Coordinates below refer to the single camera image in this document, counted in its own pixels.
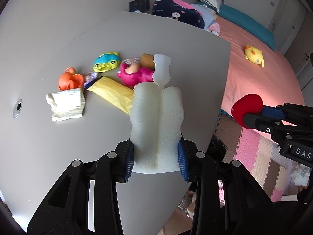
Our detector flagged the checked cloth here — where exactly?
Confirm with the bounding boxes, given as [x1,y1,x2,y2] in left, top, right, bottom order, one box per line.
[45,87,86,122]

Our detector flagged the white cartoon blanket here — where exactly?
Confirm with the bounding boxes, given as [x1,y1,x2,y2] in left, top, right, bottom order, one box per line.
[207,22,220,37]

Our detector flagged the brown toy piece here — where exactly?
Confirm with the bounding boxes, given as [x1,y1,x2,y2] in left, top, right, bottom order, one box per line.
[140,53,156,69]

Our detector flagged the blue foam floor mat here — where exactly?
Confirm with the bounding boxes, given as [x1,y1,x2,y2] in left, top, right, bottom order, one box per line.
[215,108,236,128]

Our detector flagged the white plastic bag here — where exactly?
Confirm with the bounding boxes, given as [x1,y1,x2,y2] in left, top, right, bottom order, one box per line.
[290,163,311,188]

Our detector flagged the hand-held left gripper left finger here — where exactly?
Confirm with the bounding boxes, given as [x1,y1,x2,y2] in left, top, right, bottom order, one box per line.
[27,139,135,235]

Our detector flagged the yellow paper packet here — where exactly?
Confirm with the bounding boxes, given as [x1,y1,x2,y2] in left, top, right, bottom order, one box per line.
[86,76,135,115]

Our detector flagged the pink bed sheet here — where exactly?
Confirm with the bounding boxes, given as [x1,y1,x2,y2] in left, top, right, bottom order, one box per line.
[215,16,306,142]

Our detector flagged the light blue quilted blanket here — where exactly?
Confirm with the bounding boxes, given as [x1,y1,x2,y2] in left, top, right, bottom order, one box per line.
[191,4,218,30]

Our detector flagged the pink bear toy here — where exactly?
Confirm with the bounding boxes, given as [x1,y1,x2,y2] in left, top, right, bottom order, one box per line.
[116,62,155,87]

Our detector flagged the metal table grommet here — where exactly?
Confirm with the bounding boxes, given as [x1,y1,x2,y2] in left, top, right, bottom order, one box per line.
[13,99,23,118]

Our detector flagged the yellow duck plush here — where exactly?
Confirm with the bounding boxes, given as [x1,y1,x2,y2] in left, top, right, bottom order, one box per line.
[245,45,265,68]

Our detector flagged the teal bed pillow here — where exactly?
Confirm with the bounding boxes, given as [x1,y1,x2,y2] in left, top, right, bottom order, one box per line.
[197,2,275,52]

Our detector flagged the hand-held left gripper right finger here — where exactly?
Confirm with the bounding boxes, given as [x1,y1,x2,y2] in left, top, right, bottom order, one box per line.
[177,132,286,235]

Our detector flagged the white foam block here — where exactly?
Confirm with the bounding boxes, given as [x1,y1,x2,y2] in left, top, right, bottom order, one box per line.
[129,83,185,175]

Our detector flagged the pink fleece blanket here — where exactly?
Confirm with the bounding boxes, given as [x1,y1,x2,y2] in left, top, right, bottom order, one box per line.
[171,0,203,16]

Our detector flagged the black trash bin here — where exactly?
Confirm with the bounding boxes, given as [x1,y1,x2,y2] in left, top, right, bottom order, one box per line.
[207,135,229,163]

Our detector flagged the orange plastic toy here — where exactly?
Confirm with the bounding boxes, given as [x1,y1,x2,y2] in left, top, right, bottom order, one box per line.
[58,67,85,91]

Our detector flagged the red round plush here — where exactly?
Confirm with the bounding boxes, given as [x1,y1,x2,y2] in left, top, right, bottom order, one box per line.
[231,93,264,130]

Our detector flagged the white translucent plastic piece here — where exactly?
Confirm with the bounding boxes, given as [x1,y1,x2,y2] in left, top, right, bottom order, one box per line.
[152,54,173,89]

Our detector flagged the grey door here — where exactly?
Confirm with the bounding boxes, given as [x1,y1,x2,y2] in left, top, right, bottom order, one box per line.
[268,0,309,54]

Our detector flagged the pink and beige floor mats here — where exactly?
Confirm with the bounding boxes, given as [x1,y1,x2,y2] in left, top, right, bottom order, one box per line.
[186,108,304,208]

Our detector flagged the small purple checkered pouch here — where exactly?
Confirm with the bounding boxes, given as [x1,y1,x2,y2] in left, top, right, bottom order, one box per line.
[121,57,142,66]

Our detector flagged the navy printed blanket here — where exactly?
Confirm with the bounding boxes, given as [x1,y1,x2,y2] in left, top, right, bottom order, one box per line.
[152,0,205,30]

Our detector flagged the person's leg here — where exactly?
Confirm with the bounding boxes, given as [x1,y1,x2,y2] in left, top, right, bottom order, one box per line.
[160,198,196,235]

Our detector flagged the blue and yellow turtle toy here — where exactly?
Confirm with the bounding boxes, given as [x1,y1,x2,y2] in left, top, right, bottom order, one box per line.
[92,52,121,73]

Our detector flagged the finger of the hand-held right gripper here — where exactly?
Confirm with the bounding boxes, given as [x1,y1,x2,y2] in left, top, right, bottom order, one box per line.
[261,103,306,121]
[243,113,291,142]

